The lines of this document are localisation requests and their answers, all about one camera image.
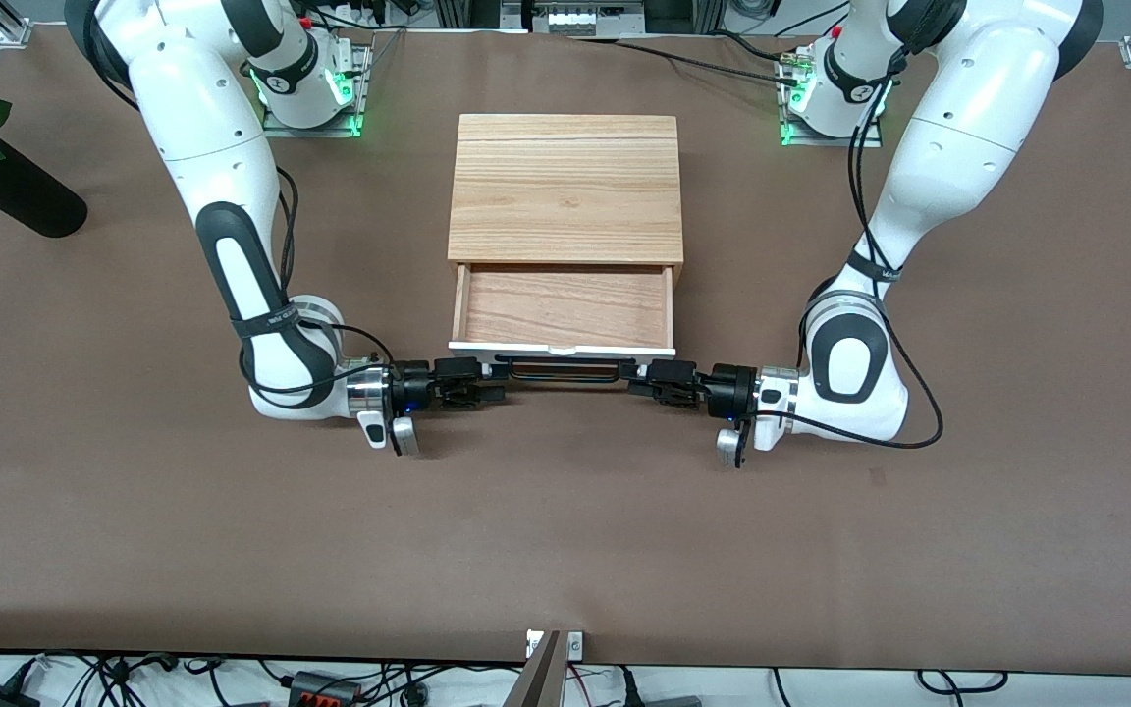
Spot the white-fronted drawer with handle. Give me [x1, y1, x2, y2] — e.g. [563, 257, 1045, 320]
[448, 263, 677, 360]

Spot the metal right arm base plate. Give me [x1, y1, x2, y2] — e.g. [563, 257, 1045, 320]
[261, 39, 371, 139]

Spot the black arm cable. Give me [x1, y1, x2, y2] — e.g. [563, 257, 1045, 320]
[240, 165, 398, 396]
[786, 49, 944, 451]

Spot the black cylindrical vase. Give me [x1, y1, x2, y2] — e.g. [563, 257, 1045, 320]
[0, 133, 88, 239]

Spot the black and orange connector box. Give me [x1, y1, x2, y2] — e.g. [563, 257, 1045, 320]
[288, 671, 362, 707]

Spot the grey power strip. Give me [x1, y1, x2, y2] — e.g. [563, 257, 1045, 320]
[502, 0, 647, 38]

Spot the brown table cover mat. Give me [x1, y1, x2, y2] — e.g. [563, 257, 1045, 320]
[0, 22, 1131, 679]

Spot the light wooden drawer cabinet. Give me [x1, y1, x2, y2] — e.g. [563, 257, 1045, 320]
[447, 114, 687, 291]

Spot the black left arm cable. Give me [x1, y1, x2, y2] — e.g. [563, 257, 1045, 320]
[786, 49, 944, 451]

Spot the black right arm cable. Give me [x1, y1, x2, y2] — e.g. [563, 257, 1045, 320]
[240, 165, 398, 396]

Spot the thick black table cable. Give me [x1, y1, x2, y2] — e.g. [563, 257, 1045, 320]
[575, 35, 807, 87]

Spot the small metal bracket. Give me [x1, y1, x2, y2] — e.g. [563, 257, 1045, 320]
[524, 629, 586, 661]

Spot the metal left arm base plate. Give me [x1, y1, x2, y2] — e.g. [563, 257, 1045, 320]
[777, 49, 886, 149]

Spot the black metal drawer handle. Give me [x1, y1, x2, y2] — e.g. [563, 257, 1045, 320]
[494, 355, 637, 386]

